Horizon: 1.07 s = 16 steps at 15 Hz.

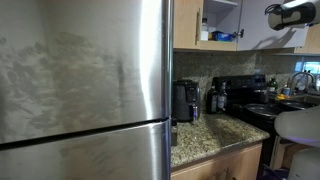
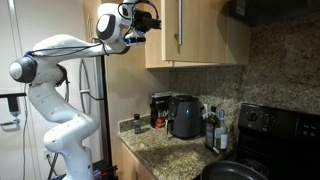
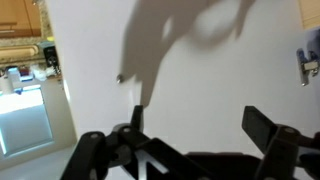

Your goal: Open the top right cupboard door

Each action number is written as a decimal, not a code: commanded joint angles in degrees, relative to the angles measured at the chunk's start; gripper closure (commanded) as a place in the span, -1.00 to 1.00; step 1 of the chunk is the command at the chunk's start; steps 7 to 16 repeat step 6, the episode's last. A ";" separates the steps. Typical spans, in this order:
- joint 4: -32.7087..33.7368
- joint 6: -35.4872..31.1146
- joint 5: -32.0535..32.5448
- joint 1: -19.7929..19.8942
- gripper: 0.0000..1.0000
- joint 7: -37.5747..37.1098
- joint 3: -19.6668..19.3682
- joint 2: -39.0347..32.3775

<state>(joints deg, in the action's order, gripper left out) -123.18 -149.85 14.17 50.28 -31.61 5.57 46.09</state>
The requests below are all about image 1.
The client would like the wooden cupboard door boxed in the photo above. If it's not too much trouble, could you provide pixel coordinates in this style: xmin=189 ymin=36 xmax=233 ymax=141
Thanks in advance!
xmin=236 ymin=0 xmax=309 ymax=52
xmin=173 ymin=0 xmax=204 ymax=50

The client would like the wooden cupboard carcass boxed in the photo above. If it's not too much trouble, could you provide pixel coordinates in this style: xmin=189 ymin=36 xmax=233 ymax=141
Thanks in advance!
xmin=199 ymin=0 xmax=243 ymax=52

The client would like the large stainless fridge door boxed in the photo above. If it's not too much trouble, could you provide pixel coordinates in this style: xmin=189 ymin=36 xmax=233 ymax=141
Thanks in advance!
xmin=0 ymin=0 xmax=174 ymax=146

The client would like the stainless freezer drawer door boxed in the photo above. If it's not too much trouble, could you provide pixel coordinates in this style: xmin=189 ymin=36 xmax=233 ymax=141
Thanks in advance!
xmin=0 ymin=119 xmax=173 ymax=180

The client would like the blue box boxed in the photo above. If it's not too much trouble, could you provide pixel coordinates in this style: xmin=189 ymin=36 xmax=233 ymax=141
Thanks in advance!
xmin=211 ymin=31 xmax=233 ymax=42

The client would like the white plastic container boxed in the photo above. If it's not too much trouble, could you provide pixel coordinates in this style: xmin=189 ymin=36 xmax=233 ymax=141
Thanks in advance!
xmin=200 ymin=18 xmax=210 ymax=42

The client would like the black kitchen stove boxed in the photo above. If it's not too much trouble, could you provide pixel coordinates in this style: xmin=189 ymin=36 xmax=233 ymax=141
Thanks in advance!
xmin=211 ymin=73 xmax=301 ymax=168

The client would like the green bottle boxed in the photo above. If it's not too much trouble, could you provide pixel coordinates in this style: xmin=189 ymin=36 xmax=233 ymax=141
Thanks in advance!
xmin=266 ymin=78 xmax=279 ymax=93

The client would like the dark bottle with white label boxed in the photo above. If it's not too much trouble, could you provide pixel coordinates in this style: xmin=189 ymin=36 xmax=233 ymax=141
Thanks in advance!
xmin=217 ymin=81 xmax=228 ymax=113

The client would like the dark glass bottle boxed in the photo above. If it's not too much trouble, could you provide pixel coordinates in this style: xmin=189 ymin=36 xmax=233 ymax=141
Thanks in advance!
xmin=205 ymin=84 xmax=219 ymax=115

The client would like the chrome sink faucet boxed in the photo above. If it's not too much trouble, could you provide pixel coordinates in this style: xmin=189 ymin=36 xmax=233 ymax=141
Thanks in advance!
xmin=289 ymin=71 xmax=316 ymax=96

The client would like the kitchen window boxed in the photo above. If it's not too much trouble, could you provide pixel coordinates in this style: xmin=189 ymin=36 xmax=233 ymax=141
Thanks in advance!
xmin=294 ymin=61 xmax=320 ymax=75

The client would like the black frying pan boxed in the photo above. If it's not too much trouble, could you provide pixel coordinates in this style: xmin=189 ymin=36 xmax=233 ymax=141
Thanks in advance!
xmin=244 ymin=103 xmax=284 ymax=118

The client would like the black air fryer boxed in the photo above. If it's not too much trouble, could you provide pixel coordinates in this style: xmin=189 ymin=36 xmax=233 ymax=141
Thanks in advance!
xmin=172 ymin=79 xmax=202 ymax=123

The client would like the dark shallow pan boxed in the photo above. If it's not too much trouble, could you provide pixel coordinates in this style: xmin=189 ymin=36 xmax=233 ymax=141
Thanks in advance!
xmin=278 ymin=99 xmax=318 ymax=111

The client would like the wooden base cabinet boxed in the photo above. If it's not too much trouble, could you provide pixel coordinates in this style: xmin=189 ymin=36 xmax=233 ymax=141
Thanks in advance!
xmin=171 ymin=142 xmax=264 ymax=180

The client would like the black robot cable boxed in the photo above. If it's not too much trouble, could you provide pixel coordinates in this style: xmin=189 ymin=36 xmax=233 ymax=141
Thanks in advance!
xmin=264 ymin=2 xmax=284 ymax=16

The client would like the metal bar cupboard handle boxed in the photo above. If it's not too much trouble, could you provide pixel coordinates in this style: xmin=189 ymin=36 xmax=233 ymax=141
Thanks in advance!
xmin=195 ymin=8 xmax=202 ymax=43

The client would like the wooden wall cabinet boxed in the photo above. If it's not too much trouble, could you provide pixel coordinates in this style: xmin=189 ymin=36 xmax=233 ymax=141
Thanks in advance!
xmin=306 ymin=23 xmax=320 ymax=55

